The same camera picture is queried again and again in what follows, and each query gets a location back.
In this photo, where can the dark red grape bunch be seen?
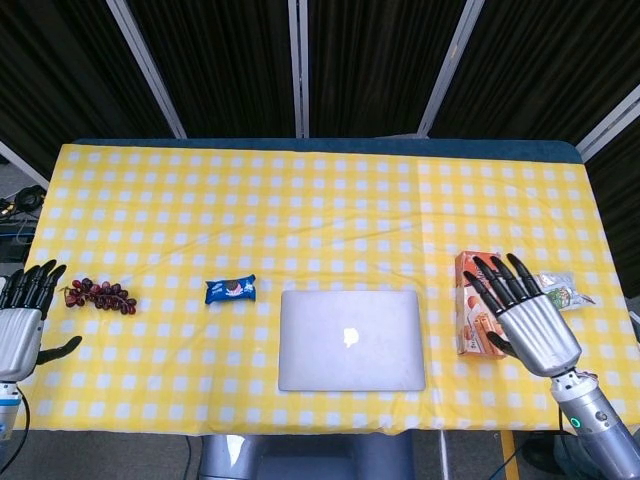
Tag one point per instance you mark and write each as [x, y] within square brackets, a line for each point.
[100, 296]

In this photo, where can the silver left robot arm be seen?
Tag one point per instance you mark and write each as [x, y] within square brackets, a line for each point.
[9, 410]

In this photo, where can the small green snack packet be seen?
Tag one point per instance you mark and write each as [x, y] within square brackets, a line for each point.
[565, 295]

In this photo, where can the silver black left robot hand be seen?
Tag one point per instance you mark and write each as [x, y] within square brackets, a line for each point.
[17, 335]

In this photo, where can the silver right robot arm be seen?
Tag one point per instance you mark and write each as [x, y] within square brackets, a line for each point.
[595, 425]

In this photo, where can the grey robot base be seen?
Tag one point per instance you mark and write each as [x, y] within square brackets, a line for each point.
[300, 457]

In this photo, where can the blue-edged table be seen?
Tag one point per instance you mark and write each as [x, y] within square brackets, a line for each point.
[350, 146]

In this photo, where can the white partition post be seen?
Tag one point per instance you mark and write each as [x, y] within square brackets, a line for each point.
[450, 65]
[145, 65]
[22, 165]
[298, 65]
[607, 125]

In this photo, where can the orange snack box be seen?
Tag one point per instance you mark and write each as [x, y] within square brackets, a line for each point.
[472, 325]

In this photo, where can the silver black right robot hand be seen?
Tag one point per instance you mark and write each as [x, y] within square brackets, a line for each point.
[535, 330]

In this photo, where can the blue cookie snack pack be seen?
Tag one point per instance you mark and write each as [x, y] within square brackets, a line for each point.
[230, 290]

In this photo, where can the silver-white laptop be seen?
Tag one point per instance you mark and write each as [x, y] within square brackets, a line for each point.
[320, 340]

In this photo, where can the dark pleated curtain panel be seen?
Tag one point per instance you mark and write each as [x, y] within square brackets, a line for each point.
[225, 65]
[540, 60]
[380, 65]
[60, 75]
[620, 200]

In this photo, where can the yellow white checkered tablecloth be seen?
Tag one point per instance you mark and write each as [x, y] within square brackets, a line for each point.
[300, 210]

